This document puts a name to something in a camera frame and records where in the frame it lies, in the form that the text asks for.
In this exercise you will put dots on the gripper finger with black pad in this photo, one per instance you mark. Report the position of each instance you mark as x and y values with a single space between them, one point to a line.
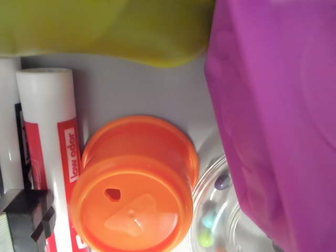
23 220

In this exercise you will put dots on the black Expo dry-erase marker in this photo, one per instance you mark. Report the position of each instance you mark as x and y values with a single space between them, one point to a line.
8 118

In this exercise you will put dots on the red Expo dry-erase marker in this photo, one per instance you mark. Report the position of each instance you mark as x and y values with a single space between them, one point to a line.
47 105

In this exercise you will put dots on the orange plastic stacking cup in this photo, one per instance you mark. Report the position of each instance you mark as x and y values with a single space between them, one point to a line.
136 183

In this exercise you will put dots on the olive green toy pear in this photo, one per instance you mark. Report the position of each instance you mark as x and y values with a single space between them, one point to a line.
105 26

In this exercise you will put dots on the purple embossed soft cube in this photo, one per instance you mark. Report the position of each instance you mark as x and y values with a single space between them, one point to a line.
275 118

